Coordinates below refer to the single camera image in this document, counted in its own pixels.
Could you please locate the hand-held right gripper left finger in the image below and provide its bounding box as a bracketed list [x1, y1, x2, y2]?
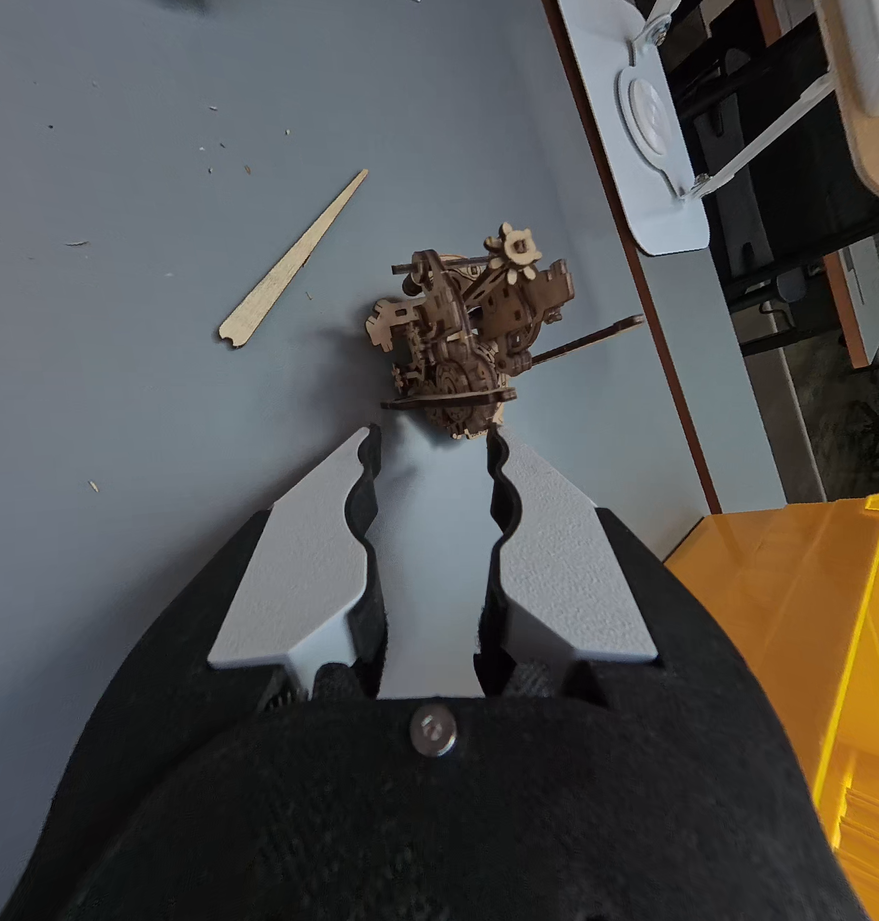
[208, 423, 390, 699]

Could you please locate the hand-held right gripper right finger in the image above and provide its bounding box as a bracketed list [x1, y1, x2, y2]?
[474, 425, 659, 697]

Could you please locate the wooden mechanical model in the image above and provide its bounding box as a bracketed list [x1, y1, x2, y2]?
[365, 222, 645, 441]

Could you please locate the grey desk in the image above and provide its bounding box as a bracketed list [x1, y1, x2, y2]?
[0, 0, 722, 921]

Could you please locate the yellow plastic bin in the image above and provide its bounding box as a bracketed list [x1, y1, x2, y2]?
[664, 489, 879, 921]

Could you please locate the thin pointed wooden stick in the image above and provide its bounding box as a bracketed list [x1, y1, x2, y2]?
[218, 168, 370, 351]

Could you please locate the white wood-edged table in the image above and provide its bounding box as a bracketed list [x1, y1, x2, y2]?
[822, 236, 879, 369]

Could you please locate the white table foot plate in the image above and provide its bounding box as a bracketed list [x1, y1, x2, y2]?
[558, 0, 710, 256]

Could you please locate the white metal brace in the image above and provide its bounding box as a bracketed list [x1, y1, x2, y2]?
[678, 72, 837, 199]

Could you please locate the light wooden board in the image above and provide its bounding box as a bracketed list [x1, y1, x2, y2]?
[813, 0, 879, 206]

